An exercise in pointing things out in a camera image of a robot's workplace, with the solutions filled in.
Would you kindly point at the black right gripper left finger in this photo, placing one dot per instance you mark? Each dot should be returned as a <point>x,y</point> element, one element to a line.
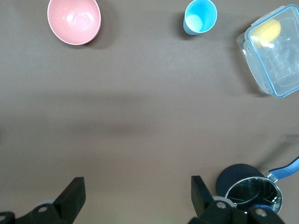
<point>67,205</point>

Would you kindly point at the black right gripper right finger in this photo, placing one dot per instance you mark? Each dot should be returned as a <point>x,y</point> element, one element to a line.
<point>210,212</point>

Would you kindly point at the small blue round object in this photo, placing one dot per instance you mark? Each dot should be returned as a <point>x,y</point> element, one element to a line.
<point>262,206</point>

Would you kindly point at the brown table cover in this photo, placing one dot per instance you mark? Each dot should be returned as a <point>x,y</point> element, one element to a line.
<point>140,112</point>

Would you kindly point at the clear container with blue seal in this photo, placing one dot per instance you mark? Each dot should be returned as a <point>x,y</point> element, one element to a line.
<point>278,65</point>

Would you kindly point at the pink bowl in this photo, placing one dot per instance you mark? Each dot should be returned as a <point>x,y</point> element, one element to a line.
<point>73,21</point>

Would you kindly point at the yellow round food item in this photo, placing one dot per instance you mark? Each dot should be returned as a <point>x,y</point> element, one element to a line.
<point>266,31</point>

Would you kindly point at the blue plastic cup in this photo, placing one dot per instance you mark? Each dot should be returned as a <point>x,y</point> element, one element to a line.
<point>199,17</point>

